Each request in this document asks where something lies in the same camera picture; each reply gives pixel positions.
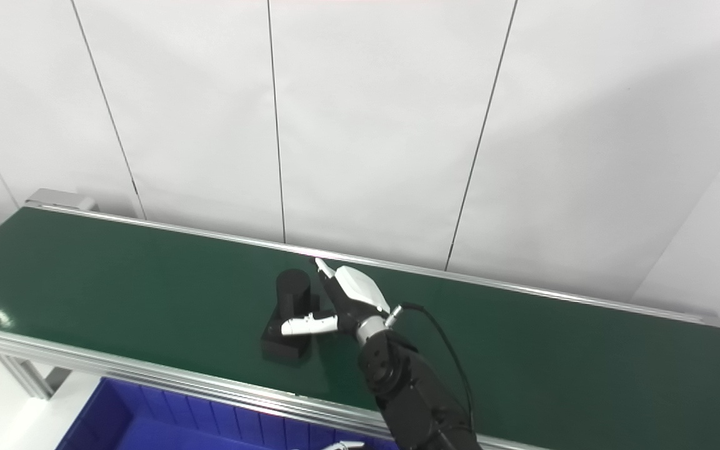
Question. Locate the white and black left hand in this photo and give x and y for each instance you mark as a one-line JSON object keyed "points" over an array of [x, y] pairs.
{"points": [[342, 445]]}

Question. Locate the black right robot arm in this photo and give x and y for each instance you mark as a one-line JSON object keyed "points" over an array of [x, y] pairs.
{"points": [[410, 394]]}

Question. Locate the black cylinder-on-block part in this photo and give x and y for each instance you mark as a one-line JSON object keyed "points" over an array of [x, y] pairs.
{"points": [[291, 300]]}

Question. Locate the white and black right hand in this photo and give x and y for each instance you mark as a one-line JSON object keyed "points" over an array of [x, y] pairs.
{"points": [[357, 297]]}

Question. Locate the blue bin with white part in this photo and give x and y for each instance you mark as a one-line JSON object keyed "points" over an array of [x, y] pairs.
{"points": [[147, 425]]}

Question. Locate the aluminium conveyor leg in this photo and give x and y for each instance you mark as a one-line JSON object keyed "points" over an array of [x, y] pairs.
{"points": [[29, 375]]}

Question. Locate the green conveyor belt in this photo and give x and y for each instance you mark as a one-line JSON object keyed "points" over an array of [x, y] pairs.
{"points": [[147, 294], [147, 375]]}

